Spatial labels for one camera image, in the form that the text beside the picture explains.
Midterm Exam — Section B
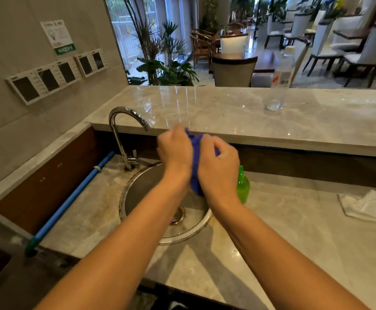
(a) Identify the person's right hand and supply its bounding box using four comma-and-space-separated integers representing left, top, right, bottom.
197, 134, 244, 209

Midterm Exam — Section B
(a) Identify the person's left hand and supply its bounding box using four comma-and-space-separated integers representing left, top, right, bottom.
157, 124, 194, 180

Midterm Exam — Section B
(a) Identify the blue cleaning cloth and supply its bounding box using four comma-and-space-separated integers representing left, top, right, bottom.
185, 127, 221, 197

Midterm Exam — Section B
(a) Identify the person's right forearm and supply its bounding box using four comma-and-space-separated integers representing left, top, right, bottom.
204, 197, 371, 310

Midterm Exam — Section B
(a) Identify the person's left forearm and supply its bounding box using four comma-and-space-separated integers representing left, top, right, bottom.
34, 172, 192, 310

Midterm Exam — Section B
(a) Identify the green spray bottle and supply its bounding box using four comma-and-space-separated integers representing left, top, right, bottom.
236, 165, 251, 205

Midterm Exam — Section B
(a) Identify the chrome sink faucet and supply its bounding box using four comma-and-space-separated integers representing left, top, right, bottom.
108, 106, 152, 173

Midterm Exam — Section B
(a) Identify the round steel sink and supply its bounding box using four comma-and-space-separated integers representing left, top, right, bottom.
119, 162, 213, 246

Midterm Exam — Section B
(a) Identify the tall green potted plant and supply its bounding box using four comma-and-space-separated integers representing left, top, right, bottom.
122, 0, 200, 87

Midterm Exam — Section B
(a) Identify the beige upholstered chair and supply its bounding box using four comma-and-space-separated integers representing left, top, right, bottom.
211, 56, 259, 88

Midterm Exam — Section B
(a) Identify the steel sink drain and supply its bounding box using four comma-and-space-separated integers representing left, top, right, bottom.
170, 206, 186, 226

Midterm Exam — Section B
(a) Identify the brown wooden armchair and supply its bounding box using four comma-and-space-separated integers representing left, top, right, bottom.
190, 28, 215, 69

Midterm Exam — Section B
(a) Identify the clear plastic bottle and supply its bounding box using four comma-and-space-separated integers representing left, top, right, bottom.
265, 45, 297, 111

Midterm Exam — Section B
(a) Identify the brown wooden table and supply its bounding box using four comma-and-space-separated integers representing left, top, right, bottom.
213, 51, 276, 74

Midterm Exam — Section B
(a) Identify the white cushioned wooden chair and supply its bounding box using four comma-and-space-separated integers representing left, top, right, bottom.
219, 33, 249, 55

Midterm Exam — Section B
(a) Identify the blue pole with green tip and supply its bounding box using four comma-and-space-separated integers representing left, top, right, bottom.
25, 151, 115, 257

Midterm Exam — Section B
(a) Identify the white crumpled cloth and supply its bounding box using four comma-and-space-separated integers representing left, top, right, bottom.
337, 190, 376, 225

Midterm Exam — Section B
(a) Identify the group of white dining chairs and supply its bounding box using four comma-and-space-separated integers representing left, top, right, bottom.
264, 0, 376, 89

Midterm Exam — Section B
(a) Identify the white wall switch panel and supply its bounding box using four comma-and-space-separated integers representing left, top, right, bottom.
89, 48, 107, 71
34, 64, 63, 95
5, 69, 50, 106
74, 52, 95, 78
54, 58, 82, 85

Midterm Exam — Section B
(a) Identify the white and green wall notice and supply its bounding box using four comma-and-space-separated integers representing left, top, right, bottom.
40, 20, 76, 56

